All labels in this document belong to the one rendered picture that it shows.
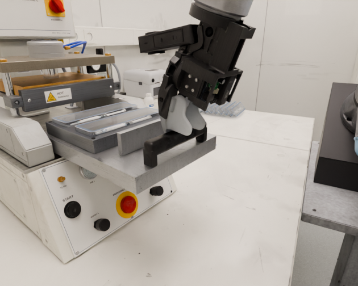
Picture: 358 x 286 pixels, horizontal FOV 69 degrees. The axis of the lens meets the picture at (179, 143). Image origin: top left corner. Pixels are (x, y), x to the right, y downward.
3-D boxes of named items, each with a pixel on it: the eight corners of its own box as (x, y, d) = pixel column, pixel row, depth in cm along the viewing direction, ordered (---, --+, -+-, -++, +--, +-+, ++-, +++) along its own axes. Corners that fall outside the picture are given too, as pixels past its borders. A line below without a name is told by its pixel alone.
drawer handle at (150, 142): (143, 164, 41) (141, 141, 39) (198, 138, 51) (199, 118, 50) (152, 168, 39) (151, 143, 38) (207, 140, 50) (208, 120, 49)
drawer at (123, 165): (42, 150, 55) (34, 114, 53) (123, 125, 71) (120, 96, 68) (136, 200, 38) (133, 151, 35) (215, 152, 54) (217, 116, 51)
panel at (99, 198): (74, 257, 51) (37, 169, 49) (173, 192, 73) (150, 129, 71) (78, 259, 49) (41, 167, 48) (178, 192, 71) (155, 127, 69)
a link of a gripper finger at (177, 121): (177, 158, 42) (195, 109, 37) (152, 139, 44) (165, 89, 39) (189, 152, 44) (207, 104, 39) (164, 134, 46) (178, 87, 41)
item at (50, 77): (-3, 95, 65) (-13, 55, 62) (77, 84, 81) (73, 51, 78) (27, 105, 55) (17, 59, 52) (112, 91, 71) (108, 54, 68)
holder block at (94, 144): (47, 133, 54) (45, 121, 53) (123, 113, 68) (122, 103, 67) (94, 154, 44) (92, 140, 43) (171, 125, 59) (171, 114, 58)
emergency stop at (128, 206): (121, 216, 60) (116, 200, 60) (134, 208, 63) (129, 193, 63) (125, 216, 59) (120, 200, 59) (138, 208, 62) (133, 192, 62)
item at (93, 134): (92, 144, 45) (91, 132, 44) (75, 137, 48) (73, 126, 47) (164, 120, 58) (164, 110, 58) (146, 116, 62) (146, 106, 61)
